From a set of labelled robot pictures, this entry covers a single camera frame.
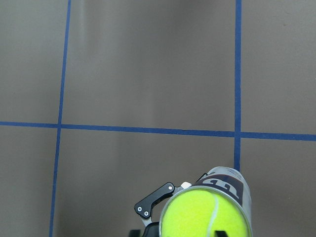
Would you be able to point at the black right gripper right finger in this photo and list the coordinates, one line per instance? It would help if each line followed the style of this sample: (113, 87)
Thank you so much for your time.
(220, 233)

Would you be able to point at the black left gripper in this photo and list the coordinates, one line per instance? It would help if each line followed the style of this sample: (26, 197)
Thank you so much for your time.
(144, 207)

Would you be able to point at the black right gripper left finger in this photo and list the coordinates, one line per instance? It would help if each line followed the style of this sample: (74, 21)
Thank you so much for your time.
(135, 233)

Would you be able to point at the yellow tennis ball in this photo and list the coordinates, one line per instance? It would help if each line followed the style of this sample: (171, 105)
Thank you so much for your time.
(198, 213)

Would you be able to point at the white blue tennis ball can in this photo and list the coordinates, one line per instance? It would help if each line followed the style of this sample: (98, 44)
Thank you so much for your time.
(229, 183)

